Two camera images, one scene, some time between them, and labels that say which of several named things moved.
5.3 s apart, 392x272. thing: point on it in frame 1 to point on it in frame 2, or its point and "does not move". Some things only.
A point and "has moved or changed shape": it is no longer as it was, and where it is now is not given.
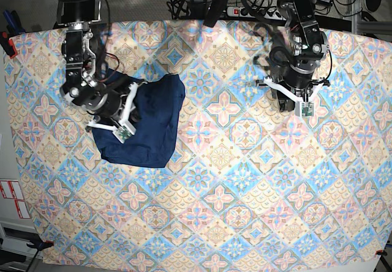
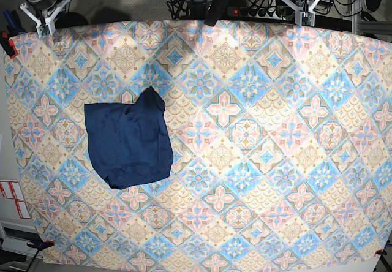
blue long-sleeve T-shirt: [155, 112] has moved or changed shape
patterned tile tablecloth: [246, 183] does not move
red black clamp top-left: [8, 44] does not move
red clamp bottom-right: [381, 252] does not move
